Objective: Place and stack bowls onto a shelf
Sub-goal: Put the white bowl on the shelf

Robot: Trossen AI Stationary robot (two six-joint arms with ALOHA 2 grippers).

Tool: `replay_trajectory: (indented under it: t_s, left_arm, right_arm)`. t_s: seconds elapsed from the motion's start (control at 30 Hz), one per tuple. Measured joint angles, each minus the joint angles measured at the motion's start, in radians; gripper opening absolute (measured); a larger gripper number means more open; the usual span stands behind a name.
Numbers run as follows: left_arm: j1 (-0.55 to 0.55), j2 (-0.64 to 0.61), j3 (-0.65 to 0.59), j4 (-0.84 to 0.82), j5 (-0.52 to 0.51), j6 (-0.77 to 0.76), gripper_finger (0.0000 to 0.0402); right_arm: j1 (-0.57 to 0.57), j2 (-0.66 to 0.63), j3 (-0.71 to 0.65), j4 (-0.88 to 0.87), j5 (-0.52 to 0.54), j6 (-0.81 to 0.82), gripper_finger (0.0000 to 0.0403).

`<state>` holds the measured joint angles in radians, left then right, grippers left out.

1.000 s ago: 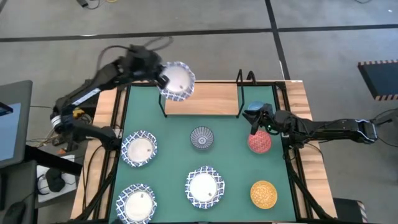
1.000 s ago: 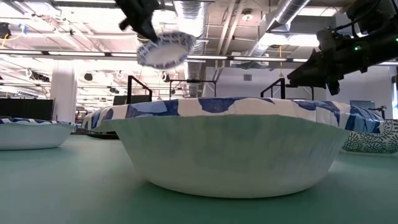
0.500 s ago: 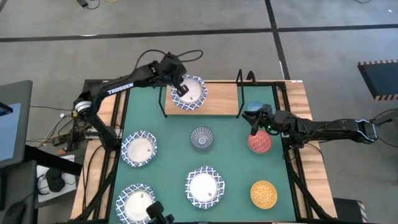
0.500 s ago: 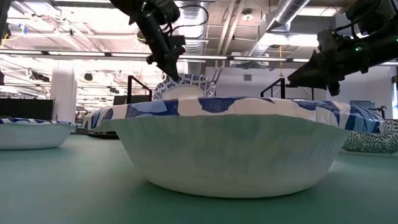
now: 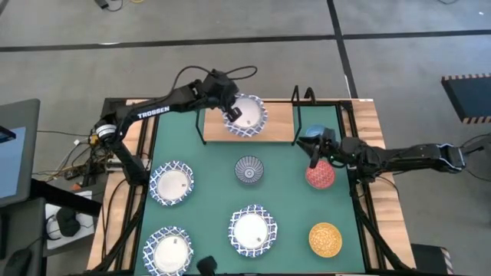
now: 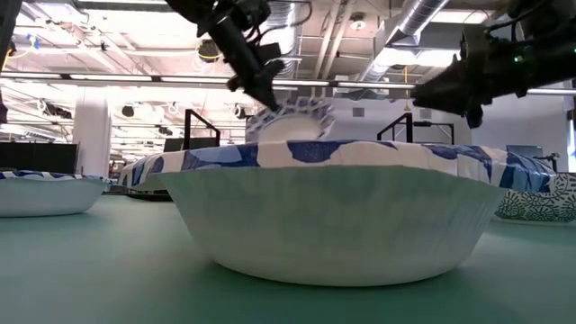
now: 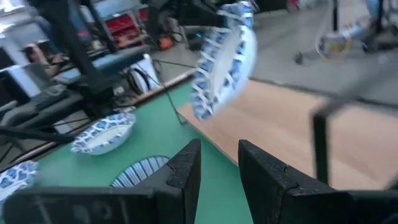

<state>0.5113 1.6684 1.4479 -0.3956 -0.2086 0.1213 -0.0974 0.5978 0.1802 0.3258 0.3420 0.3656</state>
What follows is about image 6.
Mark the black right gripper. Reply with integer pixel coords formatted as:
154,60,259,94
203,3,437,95
411,26,533,130

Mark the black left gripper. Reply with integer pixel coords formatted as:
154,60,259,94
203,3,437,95
165,0,286,113

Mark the blue-patterned white paper bowl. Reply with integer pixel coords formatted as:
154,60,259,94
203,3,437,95
119,139,558,288
245,96,337,145
0,169,112,219

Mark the wooden shelf with black legs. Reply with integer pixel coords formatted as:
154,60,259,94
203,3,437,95
183,108,455,152

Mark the teal screen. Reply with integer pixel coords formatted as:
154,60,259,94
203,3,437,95
506,144,545,159

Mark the red-inside patterned ceramic bowl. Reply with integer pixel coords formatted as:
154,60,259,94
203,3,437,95
494,172,576,225

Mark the white round column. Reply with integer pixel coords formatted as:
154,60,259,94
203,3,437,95
73,96,113,177

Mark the black partition panel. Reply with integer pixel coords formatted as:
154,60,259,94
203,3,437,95
0,141,80,175

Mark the silver ventilation duct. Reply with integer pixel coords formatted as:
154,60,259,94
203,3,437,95
359,0,451,85

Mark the linear light rail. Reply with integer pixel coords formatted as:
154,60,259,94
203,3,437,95
0,70,576,96

